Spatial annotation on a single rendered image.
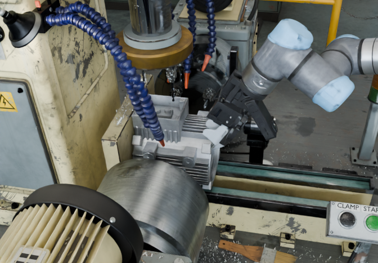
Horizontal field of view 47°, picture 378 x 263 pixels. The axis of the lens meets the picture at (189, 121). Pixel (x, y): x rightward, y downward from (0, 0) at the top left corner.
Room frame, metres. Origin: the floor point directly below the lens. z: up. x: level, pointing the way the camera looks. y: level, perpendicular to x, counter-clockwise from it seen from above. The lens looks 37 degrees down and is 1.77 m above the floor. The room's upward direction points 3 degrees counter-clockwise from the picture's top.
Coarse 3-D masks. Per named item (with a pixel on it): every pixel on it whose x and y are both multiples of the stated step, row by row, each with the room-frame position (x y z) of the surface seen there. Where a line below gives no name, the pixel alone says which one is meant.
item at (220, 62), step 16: (224, 48) 1.21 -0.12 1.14; (192, 64) 1.10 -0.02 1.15; (208, 64) 1.09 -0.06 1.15; (224, 64) 1.13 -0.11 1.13; (240, 64) 1.23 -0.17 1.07; (160, 80) 1.12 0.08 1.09; (176, 80) 1.11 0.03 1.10; (192, 80) 1.10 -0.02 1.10; (208, 80) 1.09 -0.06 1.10; (224, 80) 1.08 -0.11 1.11; (176, 96) 1.07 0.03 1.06; (192, 96) 1.10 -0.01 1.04; (208, 96) 1.05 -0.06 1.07; (192, 112) 1.10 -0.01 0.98
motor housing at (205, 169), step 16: (192, 128) 0.86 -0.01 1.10; (208, 128) 0.85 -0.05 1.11; (144, 144) 0.85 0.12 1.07; (160, 144) 0.85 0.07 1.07; (176, 144) 0.84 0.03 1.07; (192, 144) 0.83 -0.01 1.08; (160, 160) 0.82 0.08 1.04; (176, 160) 0.80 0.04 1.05; (208, 160) 0.80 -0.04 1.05; (192, 176) 0.79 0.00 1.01; (208, 176) 0.79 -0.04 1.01
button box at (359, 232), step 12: (336, 204) 0.61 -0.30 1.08; (348, 204) 0.61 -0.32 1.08; (360, 204) 0.60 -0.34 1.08; (336, 216) 0.59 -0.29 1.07; (360, 216) 0.58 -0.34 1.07; (336, 228) 0.57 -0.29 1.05; (348, 228) 0.57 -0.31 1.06; (360, 228) 0.57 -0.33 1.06; (360, 240) 0.56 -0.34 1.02; (372, 240) 0.54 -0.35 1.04
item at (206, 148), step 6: (132, 138) 0.86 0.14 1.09; (138, 138) 0.85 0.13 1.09; (132, 144) 0.84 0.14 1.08; (138, 144) 0.84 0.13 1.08; (204, 144) 0.81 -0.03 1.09; (210, 144) 0.81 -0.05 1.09; (204, 150) 0.80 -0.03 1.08; (210, 150) 0.80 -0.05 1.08; (204, 186) 0.80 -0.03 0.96; (210, 186) 0.80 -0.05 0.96
